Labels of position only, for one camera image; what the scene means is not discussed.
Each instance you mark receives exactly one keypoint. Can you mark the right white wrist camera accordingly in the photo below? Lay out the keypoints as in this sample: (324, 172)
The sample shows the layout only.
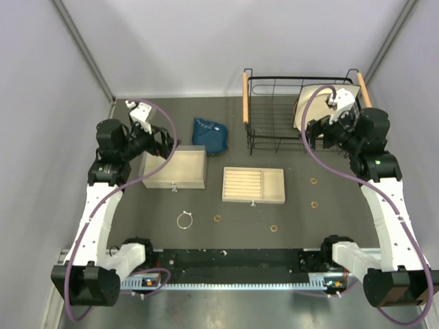
(341, 102)

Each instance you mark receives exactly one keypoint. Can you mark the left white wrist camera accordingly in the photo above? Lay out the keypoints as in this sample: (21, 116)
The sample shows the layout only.
(141, 113)

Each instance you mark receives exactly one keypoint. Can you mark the beige jewelry tray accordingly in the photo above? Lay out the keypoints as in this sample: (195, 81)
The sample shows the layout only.
(253, 185)

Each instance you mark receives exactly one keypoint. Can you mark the blue-grey cable duct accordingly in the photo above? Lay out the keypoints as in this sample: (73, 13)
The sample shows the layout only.
(313, 282)

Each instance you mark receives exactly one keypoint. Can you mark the beige jewelry box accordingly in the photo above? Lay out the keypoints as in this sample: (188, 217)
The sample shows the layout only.
(187, 169)

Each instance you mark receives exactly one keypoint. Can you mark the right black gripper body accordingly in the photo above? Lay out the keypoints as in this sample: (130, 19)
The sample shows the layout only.
(333, 133)

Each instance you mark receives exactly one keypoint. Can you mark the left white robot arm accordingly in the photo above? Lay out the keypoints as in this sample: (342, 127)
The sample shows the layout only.
(89, 276)

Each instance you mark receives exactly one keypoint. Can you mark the black wire dish rack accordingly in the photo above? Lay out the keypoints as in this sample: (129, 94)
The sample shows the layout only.
(273, 106)

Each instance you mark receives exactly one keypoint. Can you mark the cream and pink plate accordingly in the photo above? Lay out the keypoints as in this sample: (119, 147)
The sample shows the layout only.
(318, 108)

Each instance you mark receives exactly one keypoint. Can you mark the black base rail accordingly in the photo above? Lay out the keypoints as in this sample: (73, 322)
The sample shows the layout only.
(293, 259)

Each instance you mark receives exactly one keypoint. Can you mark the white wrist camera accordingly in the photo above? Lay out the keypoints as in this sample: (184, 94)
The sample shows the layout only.
(341, 102)
(141, 113)

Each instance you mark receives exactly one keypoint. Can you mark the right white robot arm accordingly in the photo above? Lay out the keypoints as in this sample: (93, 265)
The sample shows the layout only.
(402, 276)

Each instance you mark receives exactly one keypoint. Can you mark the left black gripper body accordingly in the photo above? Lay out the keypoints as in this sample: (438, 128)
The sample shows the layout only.
(141, 141)

